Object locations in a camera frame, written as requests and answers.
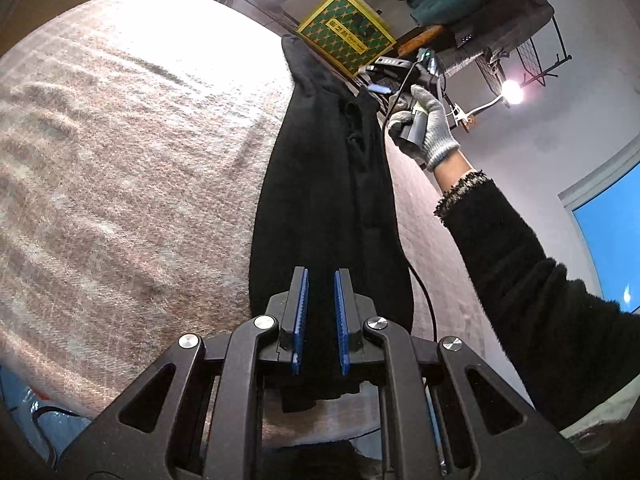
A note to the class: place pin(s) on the blue plastic bag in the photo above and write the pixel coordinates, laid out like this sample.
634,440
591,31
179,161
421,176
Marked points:
20,410

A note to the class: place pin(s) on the black metal clothes rack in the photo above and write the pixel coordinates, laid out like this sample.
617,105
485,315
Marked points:
530,60

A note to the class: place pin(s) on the small teddy bear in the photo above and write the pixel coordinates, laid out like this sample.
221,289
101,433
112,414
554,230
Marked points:
468,123

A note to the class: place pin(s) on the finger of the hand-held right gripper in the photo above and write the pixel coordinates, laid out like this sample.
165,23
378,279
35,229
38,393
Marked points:
377,88

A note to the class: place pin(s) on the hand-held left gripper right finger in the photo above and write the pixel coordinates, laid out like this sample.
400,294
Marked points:
342,320

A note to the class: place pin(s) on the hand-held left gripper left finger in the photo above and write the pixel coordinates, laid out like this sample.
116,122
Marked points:
300,310

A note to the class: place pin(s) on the orange hanging garment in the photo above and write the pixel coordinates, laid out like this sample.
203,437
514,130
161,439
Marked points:
420,40

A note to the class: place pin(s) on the white clip lamp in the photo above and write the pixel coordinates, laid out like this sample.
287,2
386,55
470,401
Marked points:
511,91

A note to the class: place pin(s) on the black sweater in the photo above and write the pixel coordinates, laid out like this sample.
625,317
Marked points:
320,185

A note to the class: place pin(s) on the black coat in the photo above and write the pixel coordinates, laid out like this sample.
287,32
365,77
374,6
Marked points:
505,2

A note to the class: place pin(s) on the window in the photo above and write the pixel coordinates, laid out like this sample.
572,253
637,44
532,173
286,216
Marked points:
610,240

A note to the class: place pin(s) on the yellow green patterned box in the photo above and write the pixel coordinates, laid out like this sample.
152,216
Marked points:
340,30

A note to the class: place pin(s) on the plaid blanket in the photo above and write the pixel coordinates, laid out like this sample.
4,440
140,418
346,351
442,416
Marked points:
125,160

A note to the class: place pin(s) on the person's right hand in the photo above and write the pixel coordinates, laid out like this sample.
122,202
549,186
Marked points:
437,130

